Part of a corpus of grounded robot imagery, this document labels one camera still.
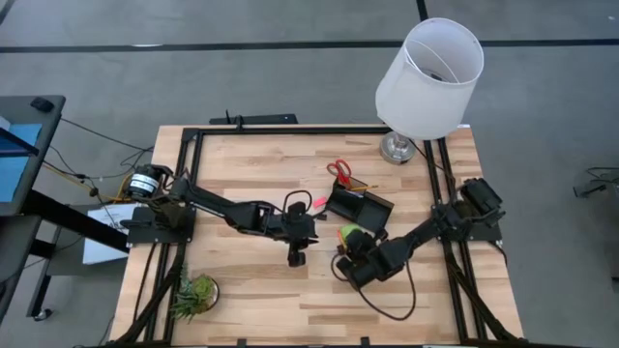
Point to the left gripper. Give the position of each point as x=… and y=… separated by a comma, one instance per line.
x=297, y=229

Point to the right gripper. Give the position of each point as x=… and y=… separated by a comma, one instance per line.
x=365, y=246

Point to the green sticky note pad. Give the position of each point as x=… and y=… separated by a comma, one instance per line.
x=349, y=232

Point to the pink sticky note pad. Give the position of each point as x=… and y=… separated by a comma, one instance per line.
x=320, y=202

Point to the orange pencil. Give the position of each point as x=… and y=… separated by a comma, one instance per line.
x=365, y=187

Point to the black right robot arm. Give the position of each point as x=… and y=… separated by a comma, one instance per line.
x=416, y=237

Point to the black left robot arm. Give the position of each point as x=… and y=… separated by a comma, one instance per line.
x=217, y=205

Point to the black mesh desk organizer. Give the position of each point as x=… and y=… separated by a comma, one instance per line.
x=367, y=210

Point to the succulent plant in pot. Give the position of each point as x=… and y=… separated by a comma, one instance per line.
x=198, y=295

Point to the black flat box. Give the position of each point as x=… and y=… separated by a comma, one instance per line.
x=261, y=119

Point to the white shade table lamp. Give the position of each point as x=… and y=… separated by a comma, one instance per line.
x=425, y=96

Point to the white paper sheet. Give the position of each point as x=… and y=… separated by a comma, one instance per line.
x=104, y=251

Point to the grey desk with casters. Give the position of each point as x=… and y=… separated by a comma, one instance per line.
x=43, y=145

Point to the blue sheet on desk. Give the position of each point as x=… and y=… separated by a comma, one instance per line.
x=19, y=169

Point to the black computer mouse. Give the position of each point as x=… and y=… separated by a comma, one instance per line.
x=42, y=104

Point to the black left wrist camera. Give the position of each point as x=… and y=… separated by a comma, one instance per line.
x=296, y=210

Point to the black clamp bracket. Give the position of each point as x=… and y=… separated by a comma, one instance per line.
x=241, y=342

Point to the black aluminium table frame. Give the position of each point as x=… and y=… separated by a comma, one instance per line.
x=314, y=130

